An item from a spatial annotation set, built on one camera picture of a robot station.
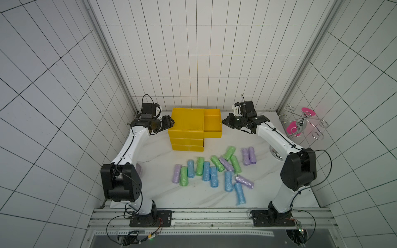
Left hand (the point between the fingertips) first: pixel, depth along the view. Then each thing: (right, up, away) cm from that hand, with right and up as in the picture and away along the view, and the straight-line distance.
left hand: (169, 125), depth 86 cm
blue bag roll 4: (+33, -31, -3) cm, 45 cm away
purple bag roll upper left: (+46, -20, +8) cm, 51 cm away
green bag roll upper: (+36, -17, +9) cm, 41 cm away
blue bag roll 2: (+21, -24, +2) cm, 32 cm away
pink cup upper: (+79, +9, +2) cm, 80 cm away
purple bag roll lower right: (+42, -31, -3) cm, 53 cm away
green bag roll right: (+39, -23, +4) cm, 46 cm away
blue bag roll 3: (+25, -28, -2) cm, 38 cm away
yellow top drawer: (+25, +1, +5) cm, 25 cm away
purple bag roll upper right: (+50, -18, +7) cm, 54 cm away
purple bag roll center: (+33, -23, +4) cm, 41 cm away
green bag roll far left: (+8, -29, -1) cm, 30 cm away
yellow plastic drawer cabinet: (+10, -5, -2) cm, 12 cm away
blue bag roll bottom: (+38, -37, -8) cm, 54 cm away
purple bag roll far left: (+4, -27, 0) cm, 28 cm away
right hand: (+32, +5, +2) cm, 32 cm away
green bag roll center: (+29, -23, +3) cm, 37 cm away
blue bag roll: (+12, -26, 0) cm, 29 cm away
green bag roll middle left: (+18, -24, +2) cm, 30 cm away
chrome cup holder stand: (+70, +2, -9) cm, 70 cm away
